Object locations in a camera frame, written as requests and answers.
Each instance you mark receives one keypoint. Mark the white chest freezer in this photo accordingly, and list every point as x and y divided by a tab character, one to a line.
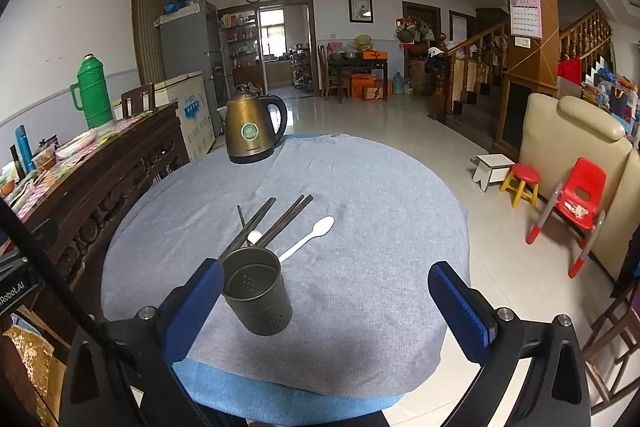
187	112

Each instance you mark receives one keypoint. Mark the dark wooden side table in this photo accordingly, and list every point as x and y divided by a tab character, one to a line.
357	64

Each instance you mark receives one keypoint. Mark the colourful gift bags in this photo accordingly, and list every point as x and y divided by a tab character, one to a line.
607	89

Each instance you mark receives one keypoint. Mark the small white stool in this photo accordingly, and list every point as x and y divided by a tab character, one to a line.
492	169

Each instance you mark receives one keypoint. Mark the brown wooden chair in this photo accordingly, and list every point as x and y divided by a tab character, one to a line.
615	342

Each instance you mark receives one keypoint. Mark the framed picture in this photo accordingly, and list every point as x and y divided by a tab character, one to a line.
360	9

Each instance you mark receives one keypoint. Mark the blue bottle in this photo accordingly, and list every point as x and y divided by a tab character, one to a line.
24	149

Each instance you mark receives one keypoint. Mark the green thermos flask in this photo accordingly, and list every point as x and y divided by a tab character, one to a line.
95	97

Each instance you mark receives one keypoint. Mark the red and yellow stool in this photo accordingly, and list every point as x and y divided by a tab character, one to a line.
524	174

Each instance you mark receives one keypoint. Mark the red child chair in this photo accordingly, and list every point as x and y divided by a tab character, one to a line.
582	192

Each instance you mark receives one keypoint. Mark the wooden chair with slatted back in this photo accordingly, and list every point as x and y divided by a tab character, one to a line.
137	99

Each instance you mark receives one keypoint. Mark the hanging bags on wall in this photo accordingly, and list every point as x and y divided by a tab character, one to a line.
414	31

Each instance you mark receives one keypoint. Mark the clear water jug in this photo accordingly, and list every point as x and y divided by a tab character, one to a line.
398	83

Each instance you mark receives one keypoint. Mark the beige leather armchair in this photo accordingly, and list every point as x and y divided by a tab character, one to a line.
585	122

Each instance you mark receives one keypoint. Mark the gold glitter cloth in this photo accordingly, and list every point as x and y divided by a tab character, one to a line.
27	367

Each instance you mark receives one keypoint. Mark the carved wooden sideboard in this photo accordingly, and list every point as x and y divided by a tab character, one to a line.
100	202

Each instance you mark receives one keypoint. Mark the grey tablecloth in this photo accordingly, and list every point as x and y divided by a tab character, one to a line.
360	227

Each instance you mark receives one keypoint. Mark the flat orange box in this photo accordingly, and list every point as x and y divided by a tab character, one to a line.
374	55

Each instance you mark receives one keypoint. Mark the small white spoon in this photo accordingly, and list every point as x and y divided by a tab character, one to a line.
254	237

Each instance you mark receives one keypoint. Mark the black bottle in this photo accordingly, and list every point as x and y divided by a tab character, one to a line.
15	162

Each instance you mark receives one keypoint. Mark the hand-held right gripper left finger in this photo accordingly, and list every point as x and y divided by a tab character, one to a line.
192	302

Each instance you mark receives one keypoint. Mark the pink wall calendar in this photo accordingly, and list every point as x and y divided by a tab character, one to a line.
527	14

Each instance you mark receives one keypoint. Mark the metal utensil holder cup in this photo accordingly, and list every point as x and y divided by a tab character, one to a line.
257	297

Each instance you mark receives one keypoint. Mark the orange carton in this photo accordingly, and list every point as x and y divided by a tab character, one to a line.
362	86

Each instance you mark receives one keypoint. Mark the white light switch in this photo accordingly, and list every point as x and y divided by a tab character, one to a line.
521	43

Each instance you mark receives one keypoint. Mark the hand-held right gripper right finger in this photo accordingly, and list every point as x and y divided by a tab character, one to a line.
460	312

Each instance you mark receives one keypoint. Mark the long white plastic spoon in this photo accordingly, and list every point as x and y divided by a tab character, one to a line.
312	234

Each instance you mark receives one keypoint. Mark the blue plastic bag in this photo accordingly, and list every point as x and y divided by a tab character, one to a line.
176	7

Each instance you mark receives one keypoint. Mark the wooden stair railing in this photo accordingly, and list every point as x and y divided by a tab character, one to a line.
480	57

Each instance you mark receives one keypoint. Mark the green basket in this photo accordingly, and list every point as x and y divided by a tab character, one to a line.
364	43

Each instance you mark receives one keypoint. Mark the bronze electric kettle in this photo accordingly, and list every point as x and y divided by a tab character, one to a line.
247	127

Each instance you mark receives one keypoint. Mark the grey refrigerator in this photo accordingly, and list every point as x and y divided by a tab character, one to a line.
192	42

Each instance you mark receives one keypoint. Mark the brown door curtain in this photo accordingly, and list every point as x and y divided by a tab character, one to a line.
152	22

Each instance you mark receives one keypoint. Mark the pink floral mat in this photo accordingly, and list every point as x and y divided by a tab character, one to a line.
115	129

